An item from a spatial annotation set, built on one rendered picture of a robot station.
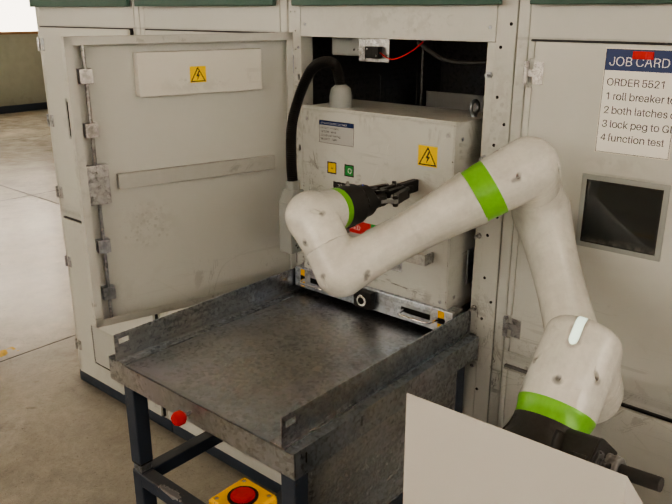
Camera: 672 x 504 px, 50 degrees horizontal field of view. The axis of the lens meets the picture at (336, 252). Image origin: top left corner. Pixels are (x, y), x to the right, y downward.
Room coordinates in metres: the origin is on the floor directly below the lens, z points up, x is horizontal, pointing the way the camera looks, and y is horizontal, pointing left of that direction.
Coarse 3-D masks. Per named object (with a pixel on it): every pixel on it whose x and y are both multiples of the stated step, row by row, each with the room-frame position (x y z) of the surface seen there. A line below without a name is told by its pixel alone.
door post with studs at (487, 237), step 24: (504, 0) 1.67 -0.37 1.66; (504, 24) 1.67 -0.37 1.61; (504, 48) 1.67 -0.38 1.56; (504, 72) 1.66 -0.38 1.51; (504, 96) 1.66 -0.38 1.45; (504, 120) 1.66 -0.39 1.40; (504, 144) 1.65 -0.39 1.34; (480, 240) 1.69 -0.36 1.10; (480, 264) 1.69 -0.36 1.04; (480, 288) 1.68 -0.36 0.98; (480, 312) 1.68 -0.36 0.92; (480, 336) 1.67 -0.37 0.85; (480, 360) 1.67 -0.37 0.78; (480, 384) 1.67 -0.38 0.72; (480, 408) 1.66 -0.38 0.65
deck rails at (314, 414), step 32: (256, 288) 1.89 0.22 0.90; (288, 288) 1.98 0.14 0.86; (160, 320) 1.64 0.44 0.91; (192, 320) 1.71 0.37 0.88; (224, 320) 1.77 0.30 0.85; (128, 352) 1.57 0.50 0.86; (416, 352) 1.52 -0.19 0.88; (352, 384) 1.34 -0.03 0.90; (384, 384) 1.42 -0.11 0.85; (288, 416) 1.19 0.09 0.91; (320, 416) 1.26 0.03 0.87
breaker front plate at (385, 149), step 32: (384, 128) 1.81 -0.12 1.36; (416, 128) 1.74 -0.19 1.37; (448, 128) 1.68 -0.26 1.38; (320, 160) 1.95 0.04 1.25; (352, 160) 1.87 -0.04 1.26; (384, 160) 1.80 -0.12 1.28; (416, 160) 1.74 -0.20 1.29; (448, 160) 1.68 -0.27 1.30; (416, 192) 1.74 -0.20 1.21; (448, 256) 1.67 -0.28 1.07; (384, 288) 1.80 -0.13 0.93; (416, 288) 1.73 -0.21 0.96
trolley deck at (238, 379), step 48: (240, 336) 1.68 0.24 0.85; (288, 336) 1.68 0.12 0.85; (336, 336) 1.68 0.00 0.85; (384, 336) 1.68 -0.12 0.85; (144, 384) 1.47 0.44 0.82; (192, 384) 1.43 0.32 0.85; (240, 384) 1.43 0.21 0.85; (288, 384) 1.43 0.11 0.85; (336, 384) 1.43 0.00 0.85; (432, 384) 1.51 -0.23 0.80; (240, 432) 1.26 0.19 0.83; (336, 432) 1.25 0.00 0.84
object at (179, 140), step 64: (64, 64) 1.76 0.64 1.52; (128, 64) 1.86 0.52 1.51; (192, 64) 1.92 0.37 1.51; (256, 64) 2.03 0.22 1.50; (128, 128) 1.85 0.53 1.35; (192, 128) 1.95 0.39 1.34; (256, 128) 2.05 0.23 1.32; (128, 192) 1.84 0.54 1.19; (192, 192) 1.94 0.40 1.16; (256, 192) 2.05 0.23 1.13; (128, 256) 1.83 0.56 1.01; (192, 256) 1.93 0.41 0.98; (256, 256) 2.05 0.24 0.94; (128, 320) 1.79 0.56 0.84
